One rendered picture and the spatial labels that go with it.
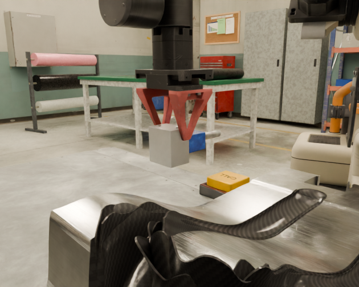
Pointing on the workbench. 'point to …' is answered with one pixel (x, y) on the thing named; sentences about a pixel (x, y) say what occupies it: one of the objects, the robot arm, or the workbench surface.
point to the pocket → (318, 183)
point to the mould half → (287, 252)
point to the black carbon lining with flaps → (339, 280)
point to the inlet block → (175, 144)
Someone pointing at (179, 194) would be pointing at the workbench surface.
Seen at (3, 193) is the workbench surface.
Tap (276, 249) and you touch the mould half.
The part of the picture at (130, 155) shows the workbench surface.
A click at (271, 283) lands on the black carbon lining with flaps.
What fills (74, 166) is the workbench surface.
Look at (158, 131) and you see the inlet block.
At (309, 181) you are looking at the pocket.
